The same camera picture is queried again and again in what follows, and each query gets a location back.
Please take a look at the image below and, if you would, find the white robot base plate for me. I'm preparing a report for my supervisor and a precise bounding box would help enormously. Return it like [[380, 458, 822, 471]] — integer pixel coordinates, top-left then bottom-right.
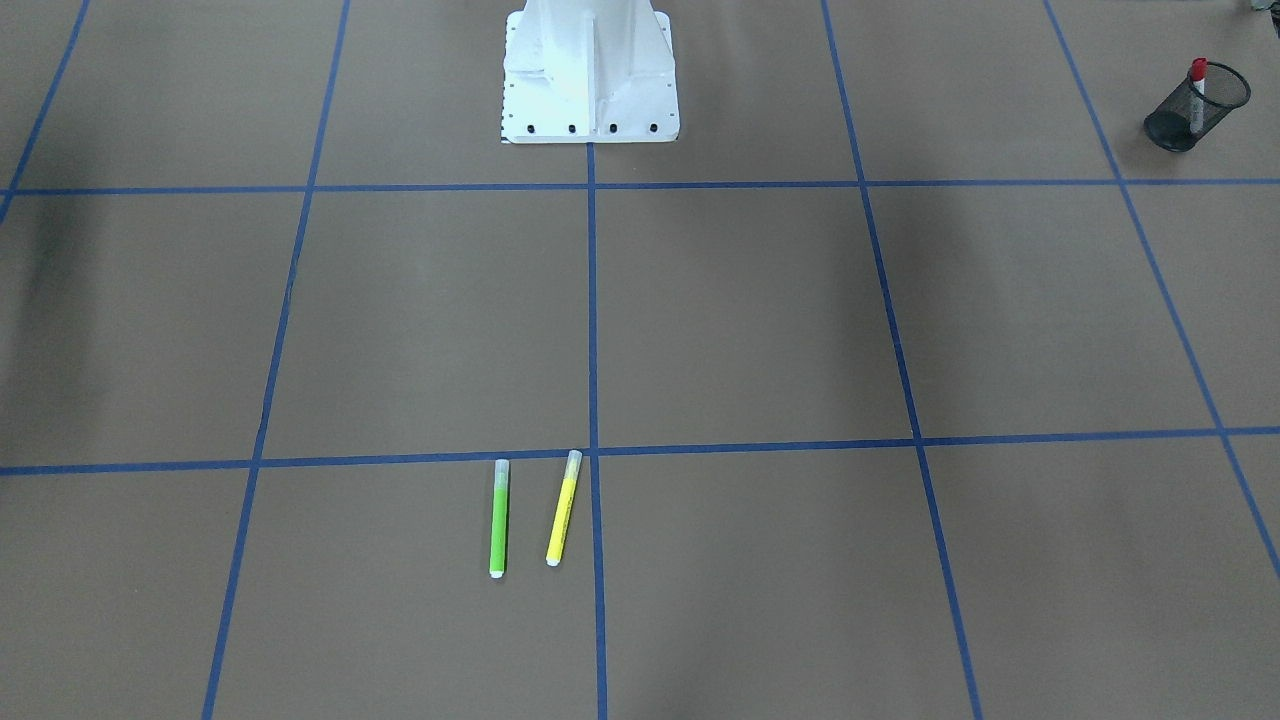
[[500, 1, 681, 143]]

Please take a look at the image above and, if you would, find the yellow highlighter pen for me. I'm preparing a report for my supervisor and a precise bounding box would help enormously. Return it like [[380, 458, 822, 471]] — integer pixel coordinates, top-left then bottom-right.
[[545, 448, 584, 568]]

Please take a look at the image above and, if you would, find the green highlighter pen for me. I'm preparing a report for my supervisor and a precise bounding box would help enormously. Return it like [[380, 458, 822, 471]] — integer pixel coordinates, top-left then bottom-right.
[[488, 459, 509, 580]]

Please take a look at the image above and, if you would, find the red white marker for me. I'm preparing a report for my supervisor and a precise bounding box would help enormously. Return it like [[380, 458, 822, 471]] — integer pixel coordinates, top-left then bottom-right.
[[1188, 56, 1208, 138]]

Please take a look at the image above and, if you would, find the brown paper table mat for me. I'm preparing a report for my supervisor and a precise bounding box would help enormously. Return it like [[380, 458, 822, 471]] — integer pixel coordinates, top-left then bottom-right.
[[3, 1, 1277, 719]]

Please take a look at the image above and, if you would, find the black mesh pen cup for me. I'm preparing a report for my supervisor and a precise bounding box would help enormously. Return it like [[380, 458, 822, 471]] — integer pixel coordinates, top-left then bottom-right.
[[1143, 56, 1252, 152]]

